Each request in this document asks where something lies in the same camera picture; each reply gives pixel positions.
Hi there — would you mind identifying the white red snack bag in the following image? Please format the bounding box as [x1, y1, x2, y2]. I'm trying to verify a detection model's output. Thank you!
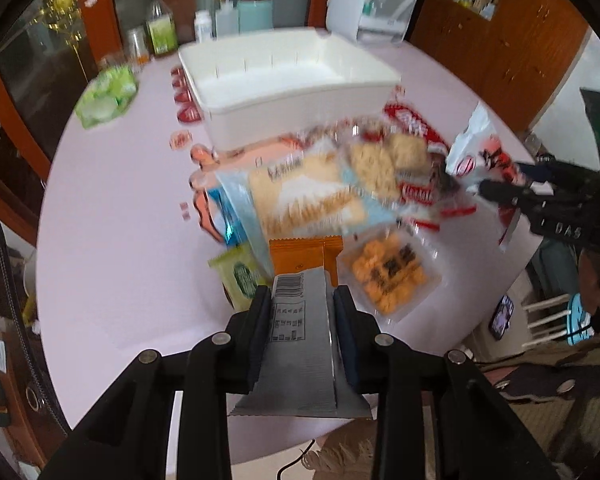
[445, 102, 554, 252]

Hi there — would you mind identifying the square biscuit snack bag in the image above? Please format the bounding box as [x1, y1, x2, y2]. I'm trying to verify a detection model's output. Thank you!
[342, 122, 448, 207]

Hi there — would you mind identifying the silver foil snack packet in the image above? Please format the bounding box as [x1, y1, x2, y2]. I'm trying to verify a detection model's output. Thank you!
[232, 268, 370, 419]

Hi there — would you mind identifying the orange puff snack bag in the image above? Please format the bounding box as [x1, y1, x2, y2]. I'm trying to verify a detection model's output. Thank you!
[337, 224, 442, 326]

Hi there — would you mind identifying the large cracker snack bag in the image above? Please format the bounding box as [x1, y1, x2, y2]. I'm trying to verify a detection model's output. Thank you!
[216, 148, 393, 266]

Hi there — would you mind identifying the green snack packet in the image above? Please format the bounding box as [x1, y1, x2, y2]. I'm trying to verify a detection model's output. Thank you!
[208, 243, 270, 312]

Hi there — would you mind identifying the orange snack packet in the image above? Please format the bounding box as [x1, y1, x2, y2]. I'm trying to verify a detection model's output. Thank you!
[268, 236, 343, 287]

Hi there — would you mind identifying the white plastic storage bin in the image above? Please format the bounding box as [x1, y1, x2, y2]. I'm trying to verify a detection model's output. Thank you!
[178, 28, 401, 152]

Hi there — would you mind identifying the white water dispenser appliance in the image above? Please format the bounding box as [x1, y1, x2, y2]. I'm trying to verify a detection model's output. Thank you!
[326, 0, 417, 44]

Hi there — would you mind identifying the light blue ceramic canister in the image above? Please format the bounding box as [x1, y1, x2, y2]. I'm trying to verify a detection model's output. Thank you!
[237, 0, 274, 34]

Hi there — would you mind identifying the white squeeze wash bottle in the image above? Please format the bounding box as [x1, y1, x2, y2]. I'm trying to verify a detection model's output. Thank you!
[215, 0, 239, 38]

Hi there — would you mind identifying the white pill bottle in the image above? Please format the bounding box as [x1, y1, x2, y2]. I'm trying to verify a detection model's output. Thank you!
[194, 10, 213, 42]

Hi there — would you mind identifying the green tissue pack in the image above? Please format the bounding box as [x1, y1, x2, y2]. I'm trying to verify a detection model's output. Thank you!
[74, 65, 138, 129]

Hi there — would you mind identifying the glass bottle green label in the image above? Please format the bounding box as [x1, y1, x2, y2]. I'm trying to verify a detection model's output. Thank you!
[146, 0, 178, 58]

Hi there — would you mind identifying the clear drinking glass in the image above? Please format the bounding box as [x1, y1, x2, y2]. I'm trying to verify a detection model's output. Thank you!
[126, 26, 150, 65]

